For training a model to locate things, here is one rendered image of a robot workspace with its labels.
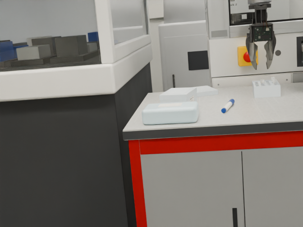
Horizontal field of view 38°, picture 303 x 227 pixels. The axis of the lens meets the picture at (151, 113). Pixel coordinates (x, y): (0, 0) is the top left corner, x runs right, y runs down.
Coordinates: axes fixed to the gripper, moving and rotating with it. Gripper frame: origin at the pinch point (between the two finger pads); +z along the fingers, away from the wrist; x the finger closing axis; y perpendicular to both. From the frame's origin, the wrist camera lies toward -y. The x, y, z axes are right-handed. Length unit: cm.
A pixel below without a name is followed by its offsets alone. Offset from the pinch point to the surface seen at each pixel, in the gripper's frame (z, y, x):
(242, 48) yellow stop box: -4.9, -14.9, -5.5
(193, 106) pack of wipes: 5.4, 37.2, -20.5
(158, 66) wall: 34, -338, -90
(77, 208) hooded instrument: 50, 2, -71
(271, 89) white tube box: 7.3, 7.9, 2.4
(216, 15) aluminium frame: -17.8, -18.9, -14.5
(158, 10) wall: -27, -333, -84
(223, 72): 4.0, -19.0, -13.0
